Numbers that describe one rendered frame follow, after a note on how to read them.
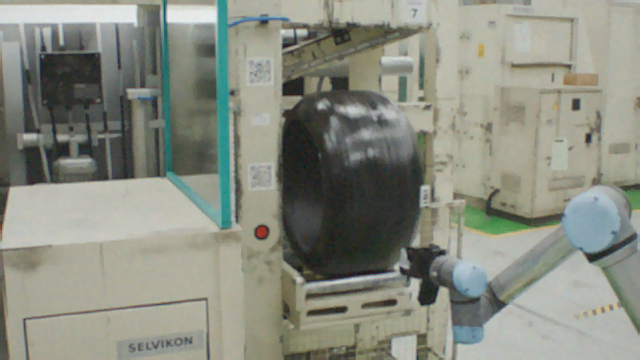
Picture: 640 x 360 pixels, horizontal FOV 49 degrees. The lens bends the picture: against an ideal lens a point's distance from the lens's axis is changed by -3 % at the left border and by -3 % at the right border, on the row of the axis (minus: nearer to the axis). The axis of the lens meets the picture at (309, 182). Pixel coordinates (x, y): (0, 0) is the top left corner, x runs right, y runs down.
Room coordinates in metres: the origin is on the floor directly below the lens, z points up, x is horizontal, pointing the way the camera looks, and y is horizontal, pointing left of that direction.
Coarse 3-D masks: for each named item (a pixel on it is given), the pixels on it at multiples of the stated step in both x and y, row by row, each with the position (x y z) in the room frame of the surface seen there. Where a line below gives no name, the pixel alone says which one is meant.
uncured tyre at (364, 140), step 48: (336, 96) 2.07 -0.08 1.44; (384, 96) 2.12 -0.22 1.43; (288, 144) 2.28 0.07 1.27; (336, 144) 1.93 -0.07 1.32; (384, 144) 1.95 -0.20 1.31; (288, 192) 2.35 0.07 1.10; (336, 192) 1.89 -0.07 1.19; (384, 192) 1.90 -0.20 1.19; (288, 240) 2.23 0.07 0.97; (336, 240) 1.91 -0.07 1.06; (384, 240) 1.93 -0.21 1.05
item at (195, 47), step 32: (192, 0) 1.41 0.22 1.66; (224, 0) 1.20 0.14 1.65; (192, 32) 1.41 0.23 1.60; (224, 32) 1.20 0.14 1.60; (192, 64) 1.42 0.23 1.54; (224, 64) 1.20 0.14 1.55; (192, 96) 1.43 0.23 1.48; (224, 96) 1.20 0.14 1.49; (192, 128) 1.43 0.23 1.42; (224, 128) 1.20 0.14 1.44; (192, 160) 1.44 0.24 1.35; (224, 160) 1.20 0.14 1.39; (192, 192) 1.45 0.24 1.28; (224, 192) 1.20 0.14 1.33; (224, 224) 1.20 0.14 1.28
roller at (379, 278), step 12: (348, 276) 2.01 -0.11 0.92; (360, 276) 2.02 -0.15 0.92; (372, 276) 2.03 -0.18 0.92; (384, 276) 2.04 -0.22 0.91; (396, 276) 2.05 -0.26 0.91; (408, 276) 2.07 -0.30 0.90; (312, 288) 1.96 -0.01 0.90; (324, 288) 1.97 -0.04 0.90; (336, 288) 1.98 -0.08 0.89; (348, 288) 2.00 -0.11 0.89; (360, 288) 2.02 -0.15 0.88
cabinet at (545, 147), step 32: (512, 96) 6.51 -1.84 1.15; (544, 96) 6.29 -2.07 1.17; (576, 96) 6.50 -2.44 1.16; (512, 128) 6.50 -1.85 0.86; (544, 128) 6.30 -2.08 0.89; (576, 128) 6.51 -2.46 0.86; (512, 160) 6.48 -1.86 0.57; (544, 160) 6.31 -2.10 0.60; (576, 160) 6.52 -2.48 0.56; (512, 192) 6.46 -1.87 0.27; (544, 192) 6.32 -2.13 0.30; (576, 192) 6.54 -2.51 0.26
